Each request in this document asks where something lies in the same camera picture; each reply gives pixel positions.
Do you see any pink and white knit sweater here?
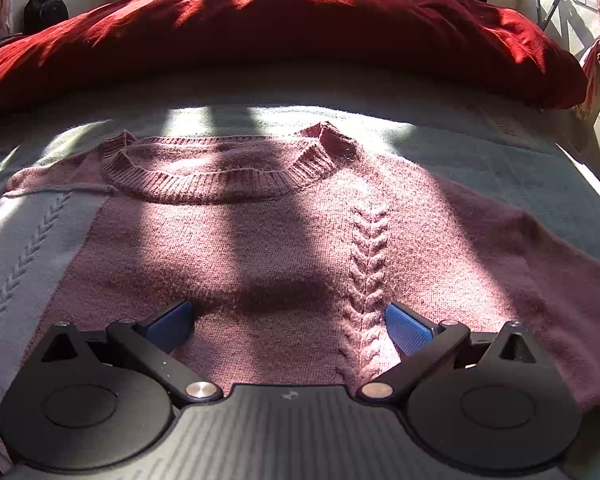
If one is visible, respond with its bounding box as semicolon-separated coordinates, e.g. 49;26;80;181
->
0;124;600;408

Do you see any green plaid bed blanket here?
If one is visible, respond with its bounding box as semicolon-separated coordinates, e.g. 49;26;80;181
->
0;64;600;480

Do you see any red duvet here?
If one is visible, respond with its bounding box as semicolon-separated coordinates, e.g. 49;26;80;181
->
0;0;588;112

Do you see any black round bag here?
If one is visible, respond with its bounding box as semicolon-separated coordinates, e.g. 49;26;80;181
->
22;0;69;35

